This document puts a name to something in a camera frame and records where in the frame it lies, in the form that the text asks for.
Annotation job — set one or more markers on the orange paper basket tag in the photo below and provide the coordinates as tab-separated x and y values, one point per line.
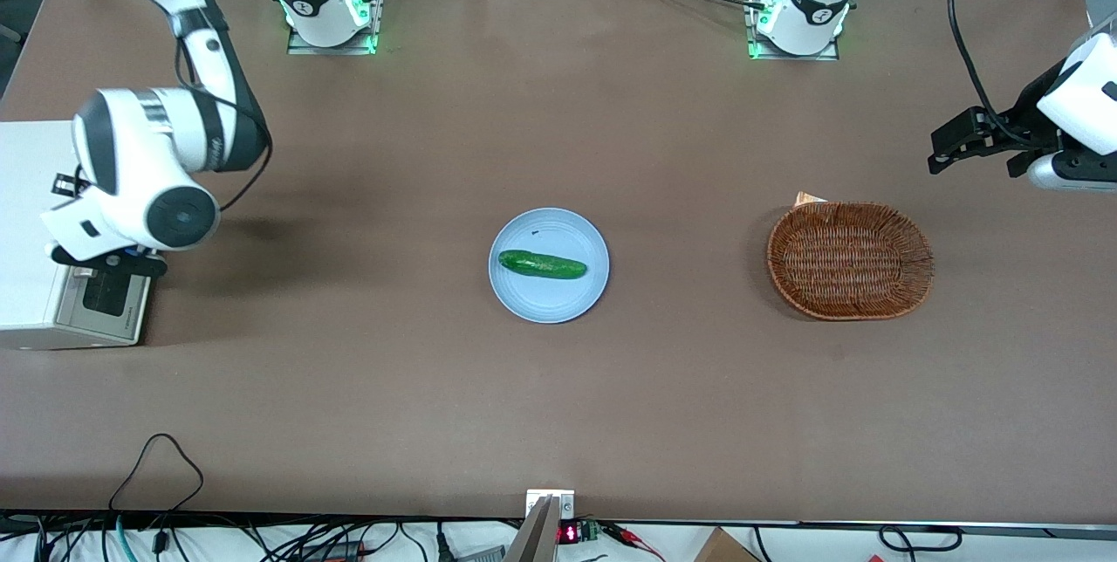
807	199

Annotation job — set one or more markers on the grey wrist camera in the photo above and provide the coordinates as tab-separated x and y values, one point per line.
1073	176
131	265

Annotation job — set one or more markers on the grey slanted post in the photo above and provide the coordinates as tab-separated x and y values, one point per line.
534	540

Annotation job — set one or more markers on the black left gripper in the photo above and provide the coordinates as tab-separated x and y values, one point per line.
1027	116

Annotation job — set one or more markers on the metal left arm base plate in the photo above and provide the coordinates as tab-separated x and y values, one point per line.
790	57

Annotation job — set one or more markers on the light blue round plate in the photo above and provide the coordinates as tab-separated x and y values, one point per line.
550	300

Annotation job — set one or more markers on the oval brown wicker basket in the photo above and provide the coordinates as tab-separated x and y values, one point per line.
851	261

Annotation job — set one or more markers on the metal oven door with window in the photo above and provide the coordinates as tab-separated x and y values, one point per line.
96	331

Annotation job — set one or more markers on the grey power adapter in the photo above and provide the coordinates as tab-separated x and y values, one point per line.
480	555

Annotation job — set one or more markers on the green cucumber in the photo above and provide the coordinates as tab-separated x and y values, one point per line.
541	264

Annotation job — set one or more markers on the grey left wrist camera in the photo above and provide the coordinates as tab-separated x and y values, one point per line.
1073	176

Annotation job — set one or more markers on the brown cardboard box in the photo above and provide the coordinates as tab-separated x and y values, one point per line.
724	549

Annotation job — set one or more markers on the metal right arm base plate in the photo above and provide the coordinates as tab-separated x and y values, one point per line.
301	47

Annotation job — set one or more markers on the red LED display module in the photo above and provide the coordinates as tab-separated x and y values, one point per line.
568	533

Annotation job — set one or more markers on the small metal table bracket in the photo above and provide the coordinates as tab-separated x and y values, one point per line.
565	505

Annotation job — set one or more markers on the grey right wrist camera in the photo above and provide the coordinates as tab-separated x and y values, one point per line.
131	265

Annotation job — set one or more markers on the white toaster oven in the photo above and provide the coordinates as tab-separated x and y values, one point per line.
26	222

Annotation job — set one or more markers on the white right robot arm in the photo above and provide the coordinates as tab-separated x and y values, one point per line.
131	152

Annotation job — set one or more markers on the black power adapter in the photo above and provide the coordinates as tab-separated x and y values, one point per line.
336	551

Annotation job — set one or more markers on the red alligator clip leads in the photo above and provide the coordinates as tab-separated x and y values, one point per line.
628	534

